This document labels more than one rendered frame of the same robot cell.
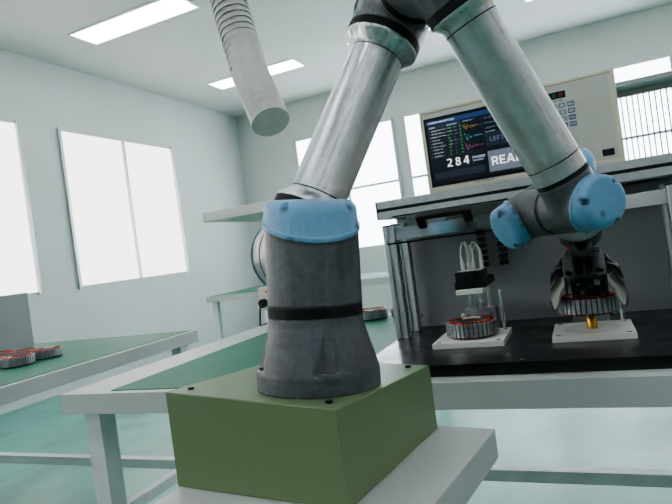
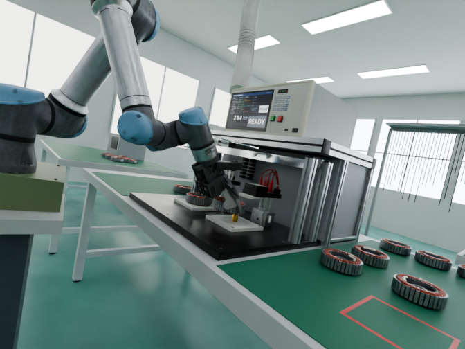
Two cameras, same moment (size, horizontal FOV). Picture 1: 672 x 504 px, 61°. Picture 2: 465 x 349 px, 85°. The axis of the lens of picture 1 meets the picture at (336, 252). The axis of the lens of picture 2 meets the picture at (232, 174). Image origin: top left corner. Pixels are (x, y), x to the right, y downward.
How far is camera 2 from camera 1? 90 cm
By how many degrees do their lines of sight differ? 25
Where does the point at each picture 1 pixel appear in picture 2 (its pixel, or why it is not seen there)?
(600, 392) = (164, 241)
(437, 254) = not seen: hidden behind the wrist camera
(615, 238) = not seen: hidden behind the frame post
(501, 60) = (106, 37)
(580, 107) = (291, 100)
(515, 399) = (146, 228)
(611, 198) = (131, 125)
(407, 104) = (387, 113)
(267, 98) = (239, 80)
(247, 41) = (244, 52)
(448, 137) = (238, 104)
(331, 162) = (69, 80)
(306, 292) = not seen: outside the picture
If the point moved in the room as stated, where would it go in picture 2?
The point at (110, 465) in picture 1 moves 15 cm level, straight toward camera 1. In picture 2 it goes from (88, 200) to (73, 204)
